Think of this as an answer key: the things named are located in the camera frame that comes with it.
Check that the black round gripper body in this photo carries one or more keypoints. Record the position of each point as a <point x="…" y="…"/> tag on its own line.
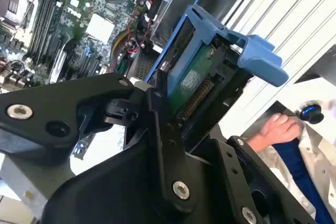
<point x="118" y="195"/>

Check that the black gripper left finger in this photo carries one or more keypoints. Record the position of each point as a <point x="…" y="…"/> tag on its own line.
<point x="52" y="108"/>

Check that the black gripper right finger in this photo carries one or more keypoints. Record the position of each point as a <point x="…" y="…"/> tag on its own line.
<point x="236" y="182"/>

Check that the bare person hand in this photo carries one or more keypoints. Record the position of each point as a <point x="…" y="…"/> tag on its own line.
<point x="283" y="128"/>

